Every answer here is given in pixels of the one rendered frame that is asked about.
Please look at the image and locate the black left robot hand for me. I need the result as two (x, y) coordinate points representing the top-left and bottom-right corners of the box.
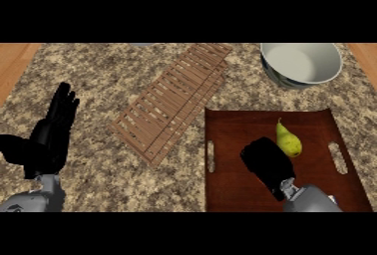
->
(0, 82), (81, 180)

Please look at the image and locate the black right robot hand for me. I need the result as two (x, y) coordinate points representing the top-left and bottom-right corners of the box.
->
(237, 136), (297, 202)

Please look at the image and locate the dark red wooden tray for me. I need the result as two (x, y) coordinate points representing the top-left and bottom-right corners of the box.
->
(202, 107), (373, 213)

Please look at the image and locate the yellow-green squash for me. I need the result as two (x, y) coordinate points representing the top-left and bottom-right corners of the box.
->
(273, 118), (302, 158)

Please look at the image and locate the brown slatted wooden shelf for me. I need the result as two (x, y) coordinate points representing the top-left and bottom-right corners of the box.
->
(107, 43), (233, 167)

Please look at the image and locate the white and blue bowl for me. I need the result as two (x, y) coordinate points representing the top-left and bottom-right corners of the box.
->
(258, 43), (342, 90)

